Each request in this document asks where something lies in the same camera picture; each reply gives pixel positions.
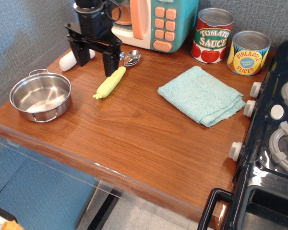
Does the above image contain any small steel pot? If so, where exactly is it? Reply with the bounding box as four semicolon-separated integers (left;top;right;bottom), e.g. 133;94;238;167
10;69;72;123

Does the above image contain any light blue folded cloth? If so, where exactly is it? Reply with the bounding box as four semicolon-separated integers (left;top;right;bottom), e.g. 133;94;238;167
157;66;245;127

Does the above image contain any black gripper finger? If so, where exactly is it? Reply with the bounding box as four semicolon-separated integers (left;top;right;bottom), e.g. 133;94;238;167
102;51;121;77
68;38;90;67

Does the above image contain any spoon with yellow handle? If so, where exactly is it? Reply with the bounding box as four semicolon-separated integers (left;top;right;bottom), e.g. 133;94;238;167
93;50;141;100

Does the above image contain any white plush mushroom toy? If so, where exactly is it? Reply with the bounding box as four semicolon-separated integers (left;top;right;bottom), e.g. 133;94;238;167
59;49;96;72

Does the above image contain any orange object bottom left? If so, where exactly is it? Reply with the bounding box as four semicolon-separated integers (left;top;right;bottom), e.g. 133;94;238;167
1;220;24;230

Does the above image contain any teal toy microwave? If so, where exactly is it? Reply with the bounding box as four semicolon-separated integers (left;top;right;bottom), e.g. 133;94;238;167
112;0;199;53

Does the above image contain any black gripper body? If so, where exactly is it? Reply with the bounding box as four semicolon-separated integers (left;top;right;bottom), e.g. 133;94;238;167
65;0;122;54

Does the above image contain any white upper stove knob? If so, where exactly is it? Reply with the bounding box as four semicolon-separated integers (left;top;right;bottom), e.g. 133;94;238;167
250;81;262;99

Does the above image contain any tomato sauce can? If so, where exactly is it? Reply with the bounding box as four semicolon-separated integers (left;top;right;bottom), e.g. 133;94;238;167
192;8;234;64

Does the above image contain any white middle stove knob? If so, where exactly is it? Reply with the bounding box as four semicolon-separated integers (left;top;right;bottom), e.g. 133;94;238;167
243;100;256;118

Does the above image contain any pineapple slices can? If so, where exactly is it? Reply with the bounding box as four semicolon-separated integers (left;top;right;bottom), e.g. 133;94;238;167
227;30;271;76

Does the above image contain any white stove knob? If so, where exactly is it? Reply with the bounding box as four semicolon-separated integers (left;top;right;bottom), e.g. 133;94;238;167
243;100;256;118
250;81;262;99
229;142;242;161

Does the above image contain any white lower stove knob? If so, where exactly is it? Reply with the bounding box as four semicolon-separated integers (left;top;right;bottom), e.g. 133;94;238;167
229;142;242;161

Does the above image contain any orange plate inside microwave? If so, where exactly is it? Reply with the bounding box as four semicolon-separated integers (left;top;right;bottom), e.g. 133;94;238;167
112;5;132;25

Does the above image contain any black toy stove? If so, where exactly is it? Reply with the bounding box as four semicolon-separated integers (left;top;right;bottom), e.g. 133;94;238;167
198;41;288;230

